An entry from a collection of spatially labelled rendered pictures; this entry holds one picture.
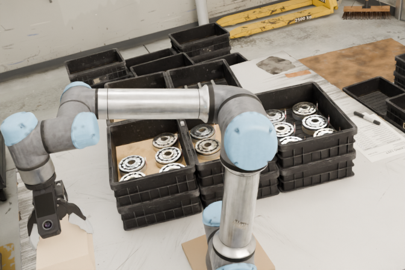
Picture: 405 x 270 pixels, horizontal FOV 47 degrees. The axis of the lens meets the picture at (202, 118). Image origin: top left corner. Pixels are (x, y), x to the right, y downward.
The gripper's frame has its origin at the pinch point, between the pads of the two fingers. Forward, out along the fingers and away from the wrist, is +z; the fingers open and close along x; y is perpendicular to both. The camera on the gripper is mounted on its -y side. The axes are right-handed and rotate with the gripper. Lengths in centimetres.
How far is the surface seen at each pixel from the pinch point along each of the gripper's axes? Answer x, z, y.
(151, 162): -28, 26, 59
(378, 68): -237, 109, 218
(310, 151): -83, 22, 34
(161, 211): -27, 33, 38
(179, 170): -35, 16, 37
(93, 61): -12, 55, 242
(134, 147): -23, 26, 73
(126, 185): -16.9, 17.1, 38.0
